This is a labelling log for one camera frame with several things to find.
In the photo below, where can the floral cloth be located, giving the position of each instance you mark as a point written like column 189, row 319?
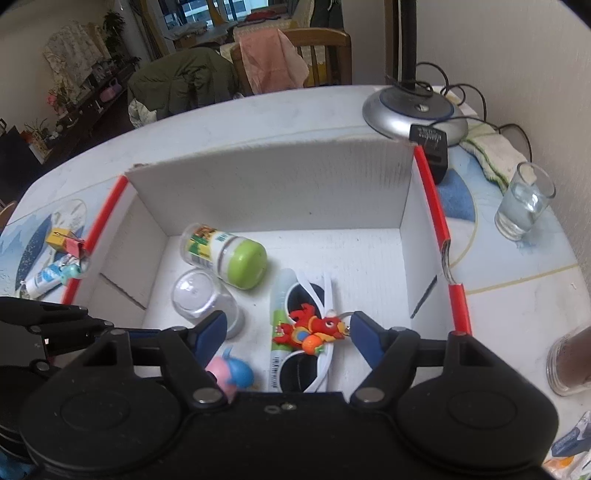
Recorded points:
column 74, row 50

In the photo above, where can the white blue toothpaste tube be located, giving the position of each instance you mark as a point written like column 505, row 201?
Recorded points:
column 44, row 279

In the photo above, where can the olive green jacket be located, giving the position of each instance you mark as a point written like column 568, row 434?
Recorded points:
column 184, row 83

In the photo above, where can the glass bottle with brown liquid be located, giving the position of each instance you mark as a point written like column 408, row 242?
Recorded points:
column 575, row 361

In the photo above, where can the wooden dining chair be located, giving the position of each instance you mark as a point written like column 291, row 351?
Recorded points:
column 332, row 48
column 6, row 216

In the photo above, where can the white green towel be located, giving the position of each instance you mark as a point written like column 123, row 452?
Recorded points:
column 494, row 152

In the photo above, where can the white bottle with green lid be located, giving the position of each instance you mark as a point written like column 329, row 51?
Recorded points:
column 226, row 256

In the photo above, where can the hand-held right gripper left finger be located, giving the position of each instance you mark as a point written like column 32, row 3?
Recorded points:
column 211, row 330

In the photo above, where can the small pink bag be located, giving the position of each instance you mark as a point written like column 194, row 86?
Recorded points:
column 109, row 90

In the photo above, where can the white sunglasses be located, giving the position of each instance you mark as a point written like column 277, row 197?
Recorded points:
column 314, row 290

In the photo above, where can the green house plant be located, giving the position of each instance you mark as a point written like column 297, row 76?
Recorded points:
column 115, row 32

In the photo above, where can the pink cloth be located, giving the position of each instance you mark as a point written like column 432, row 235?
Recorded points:
column 272, row 60

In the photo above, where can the white green glue pen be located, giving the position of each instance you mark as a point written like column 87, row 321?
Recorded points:
column 279, row 300

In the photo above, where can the silver desk lamp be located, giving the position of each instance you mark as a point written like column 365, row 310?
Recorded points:
column 406, row 113

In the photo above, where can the cluttered low table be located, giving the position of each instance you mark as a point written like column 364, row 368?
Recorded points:
column 194, row 33

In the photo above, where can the dark wooden cabinet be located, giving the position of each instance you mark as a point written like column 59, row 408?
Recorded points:
column 78, row 110

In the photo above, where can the large window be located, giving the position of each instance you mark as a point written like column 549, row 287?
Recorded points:
column 203, row 9

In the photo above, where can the pink blue toy figure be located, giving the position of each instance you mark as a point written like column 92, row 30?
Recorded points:
column 233, row 371

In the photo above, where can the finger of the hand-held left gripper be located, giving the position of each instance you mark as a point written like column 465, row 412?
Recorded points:
column 74, row 334
column 41, row 313

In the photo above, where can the clear plastic jar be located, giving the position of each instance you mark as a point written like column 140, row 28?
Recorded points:
column 201, row 295

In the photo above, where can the red cardboard shoebox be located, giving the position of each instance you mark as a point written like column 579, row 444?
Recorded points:
column 286, row 184

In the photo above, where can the small yellow box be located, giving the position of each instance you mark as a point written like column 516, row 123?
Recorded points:
column 59, row 237

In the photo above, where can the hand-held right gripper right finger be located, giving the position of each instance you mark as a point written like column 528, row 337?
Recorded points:
column 367, row 339

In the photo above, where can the crumpled white blue packet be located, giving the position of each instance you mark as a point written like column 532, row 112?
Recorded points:
column 573, row 444

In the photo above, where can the black power adapter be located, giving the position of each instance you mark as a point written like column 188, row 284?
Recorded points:
column 429, row 153

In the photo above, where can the person's left hand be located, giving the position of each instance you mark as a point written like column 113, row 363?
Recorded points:
column 11, row 468

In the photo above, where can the small drinking glass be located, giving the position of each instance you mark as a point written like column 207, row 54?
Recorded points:
column 521, row 210

